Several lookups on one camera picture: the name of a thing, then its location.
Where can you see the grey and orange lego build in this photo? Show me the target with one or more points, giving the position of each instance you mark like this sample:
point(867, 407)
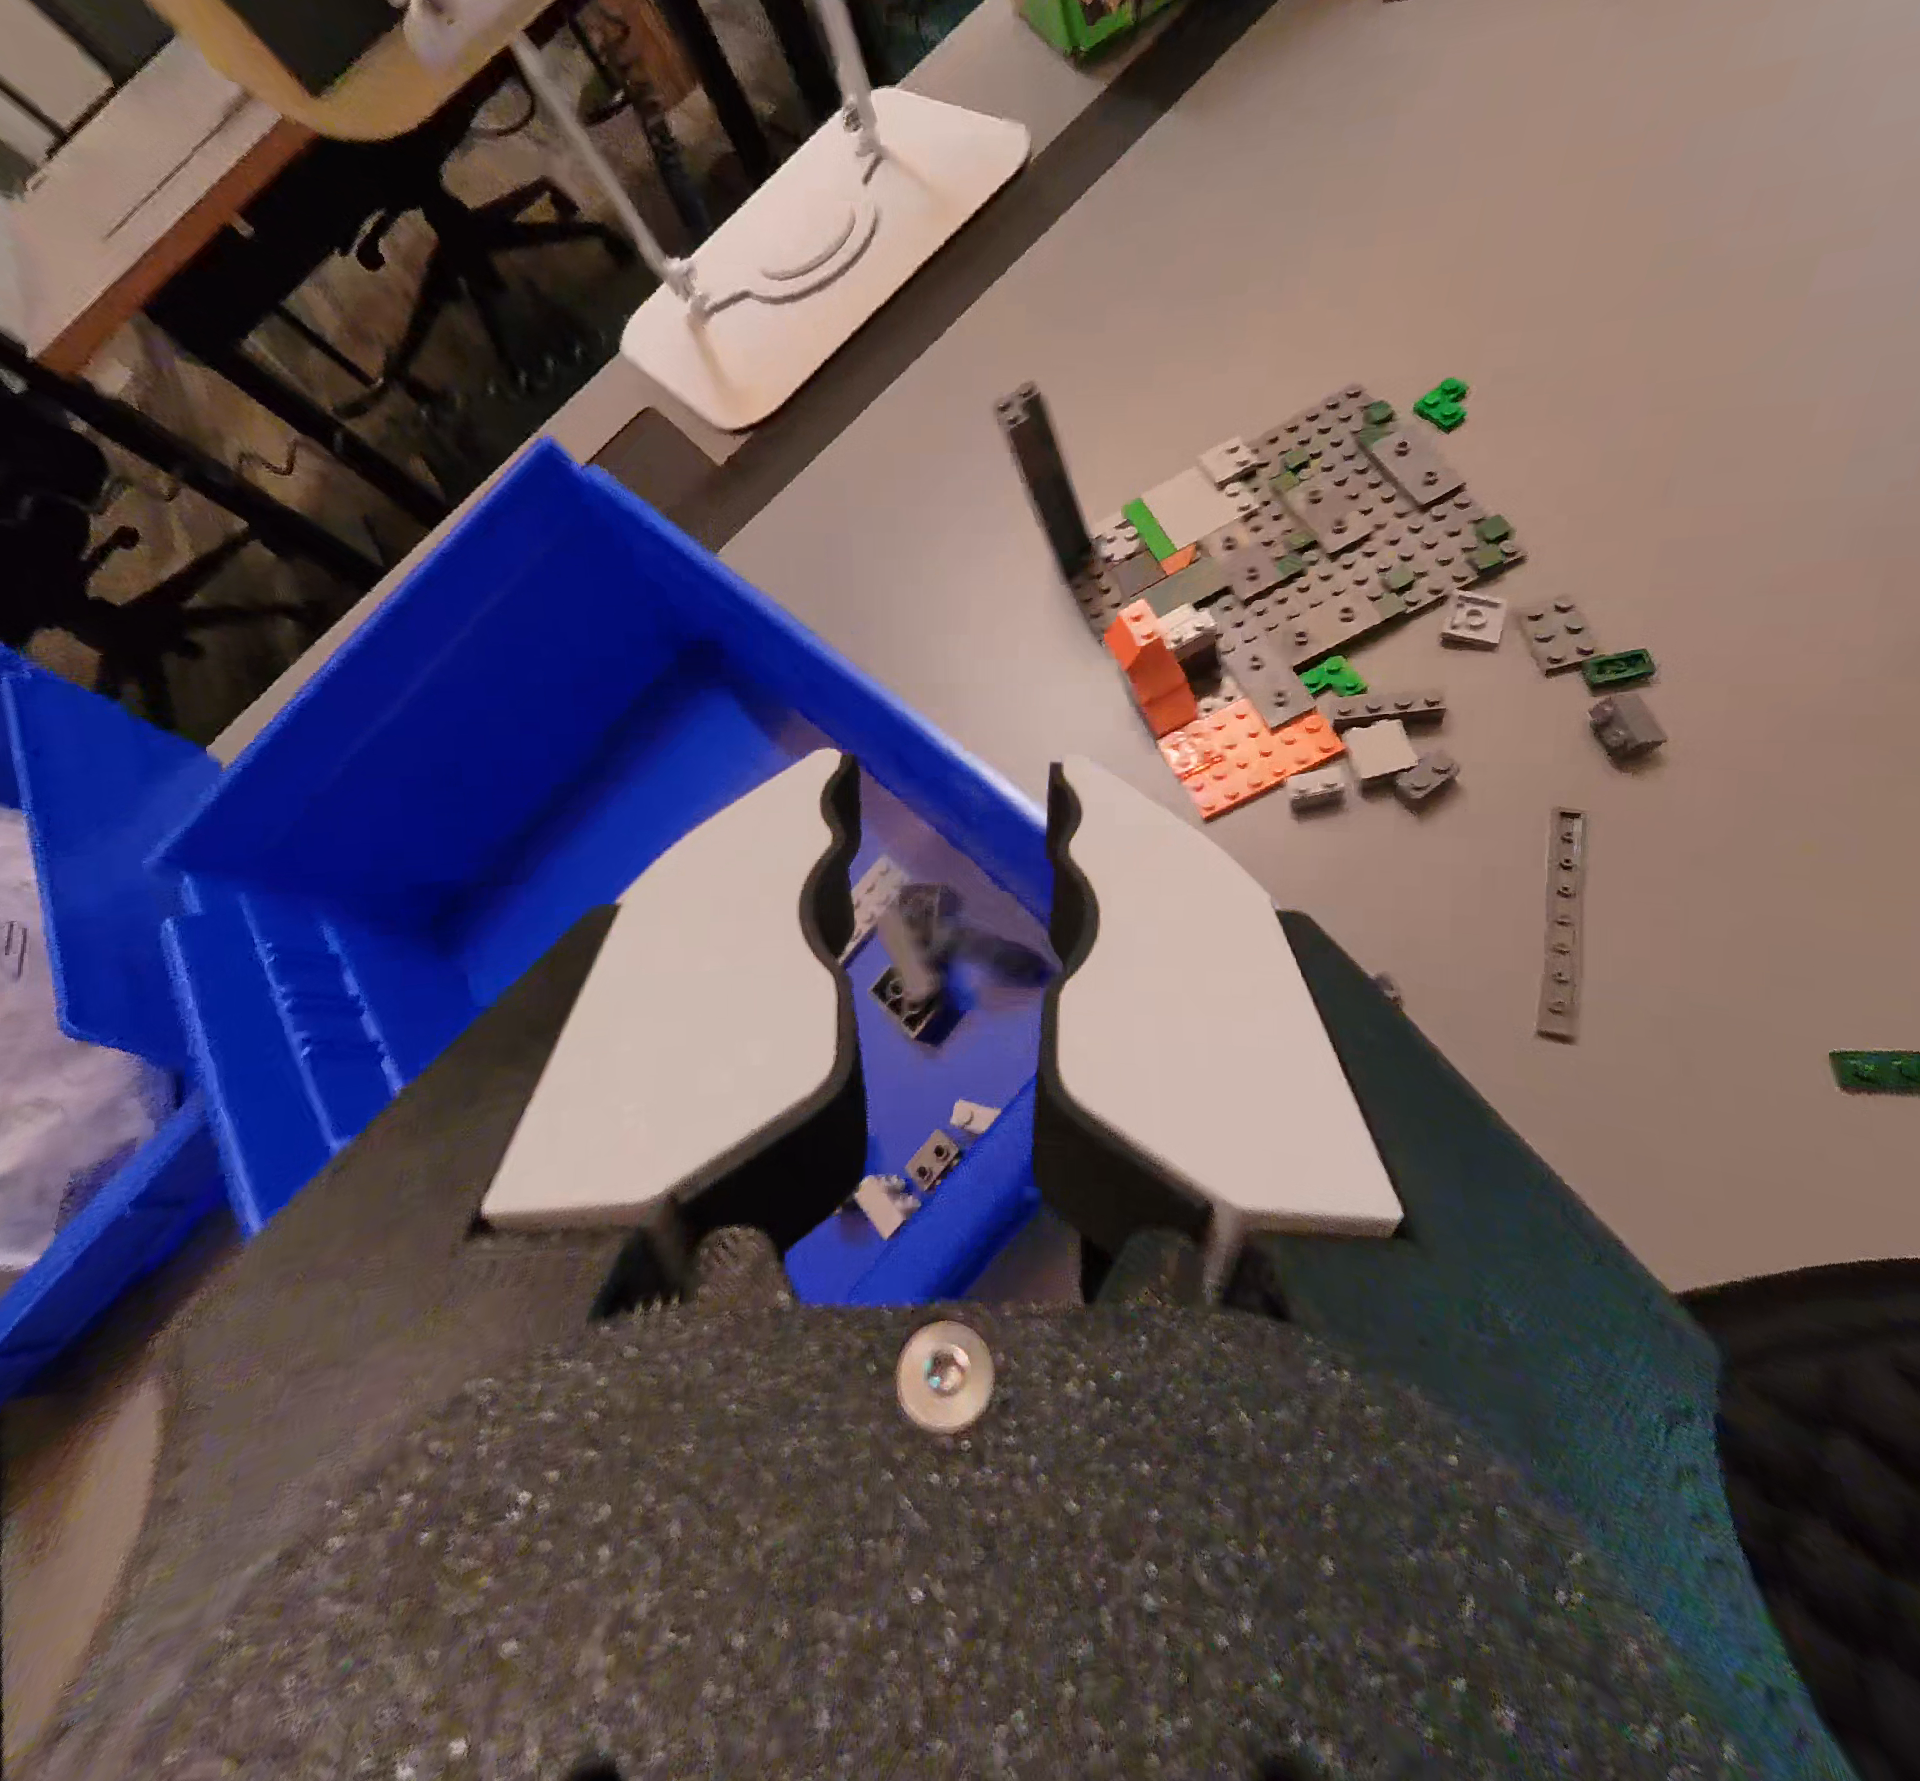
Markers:
point(1349, 536)

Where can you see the light grey square lego tile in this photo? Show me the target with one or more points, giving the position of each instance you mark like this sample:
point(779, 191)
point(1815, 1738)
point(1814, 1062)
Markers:
point(1476, 619)

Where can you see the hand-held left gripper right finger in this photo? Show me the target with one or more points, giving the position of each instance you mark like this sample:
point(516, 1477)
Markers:
point(1214, 1062)

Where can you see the bright green lego corner plate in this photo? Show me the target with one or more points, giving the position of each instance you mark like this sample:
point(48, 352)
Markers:
point(1332, 675)
point(1443, 405)

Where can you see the blue plastic storage bin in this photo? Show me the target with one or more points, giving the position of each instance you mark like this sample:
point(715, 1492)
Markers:
point(450, 762)
point(91, 821)

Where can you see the dark grey four-stud lego plate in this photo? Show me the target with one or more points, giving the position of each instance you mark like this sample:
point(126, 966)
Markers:
point(1387, 708)

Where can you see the black office chair seat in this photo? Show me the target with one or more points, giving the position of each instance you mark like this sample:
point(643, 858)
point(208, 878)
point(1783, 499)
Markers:
point(1830, 1437)

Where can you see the small grey lego piece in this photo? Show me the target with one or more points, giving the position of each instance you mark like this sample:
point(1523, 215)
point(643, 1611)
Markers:
point(975, 1117)
point(937, 1159)
point(884, 1202)

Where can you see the long dark grey lego plate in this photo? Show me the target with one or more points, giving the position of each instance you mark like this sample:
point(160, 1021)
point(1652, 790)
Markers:
point(1564, 921)

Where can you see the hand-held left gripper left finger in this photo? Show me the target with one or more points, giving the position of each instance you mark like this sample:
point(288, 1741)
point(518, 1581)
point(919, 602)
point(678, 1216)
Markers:
point(675, 1046)

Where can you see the grey lego slope brick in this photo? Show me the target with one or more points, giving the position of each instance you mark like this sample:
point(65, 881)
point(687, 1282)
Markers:
point(1626, 726)

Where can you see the light grey small lego brick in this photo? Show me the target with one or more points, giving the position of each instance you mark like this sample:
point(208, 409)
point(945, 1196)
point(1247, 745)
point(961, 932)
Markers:
point(1317, 790)

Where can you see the wooden office desk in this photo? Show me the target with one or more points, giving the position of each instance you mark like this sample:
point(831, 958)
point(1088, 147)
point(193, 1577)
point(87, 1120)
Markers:
point(136, 191)

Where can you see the light grey smooth lego piece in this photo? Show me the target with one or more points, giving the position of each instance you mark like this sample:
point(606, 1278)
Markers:
point(1380, 751)

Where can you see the dark grey six-stud lego plate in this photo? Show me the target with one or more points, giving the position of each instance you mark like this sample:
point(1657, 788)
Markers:
point(1559, 634)

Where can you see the dark green lego plate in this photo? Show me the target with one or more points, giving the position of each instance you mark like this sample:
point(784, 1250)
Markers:
point(1876, 1070)
point(1620, 668)

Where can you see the white stand base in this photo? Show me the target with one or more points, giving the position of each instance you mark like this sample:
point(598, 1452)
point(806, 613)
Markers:
point(840, 250)

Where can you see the dark grey lego brick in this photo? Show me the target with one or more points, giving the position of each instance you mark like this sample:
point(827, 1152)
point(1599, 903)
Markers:
point(915, 979)

